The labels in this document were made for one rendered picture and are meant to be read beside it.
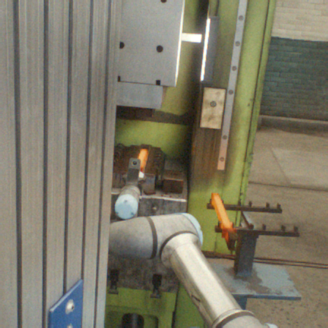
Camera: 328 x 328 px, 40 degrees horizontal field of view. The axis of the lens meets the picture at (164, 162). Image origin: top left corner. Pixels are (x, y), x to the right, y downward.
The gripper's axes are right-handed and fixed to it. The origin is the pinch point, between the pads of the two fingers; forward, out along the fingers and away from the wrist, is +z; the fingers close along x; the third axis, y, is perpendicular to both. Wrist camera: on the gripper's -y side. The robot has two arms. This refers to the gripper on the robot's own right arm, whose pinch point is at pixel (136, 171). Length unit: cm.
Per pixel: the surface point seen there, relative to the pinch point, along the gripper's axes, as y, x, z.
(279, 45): -40, 167, 589
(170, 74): -40.8, 10.5, 2.1
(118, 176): 3.6, -8.0, 2.6
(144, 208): 14.6, 4.6, -3.3
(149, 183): 5.6, 5.6, 2.6
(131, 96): -30.7, -4.5, 2.2
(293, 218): 99, 127, 202
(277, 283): 35, 60, -17
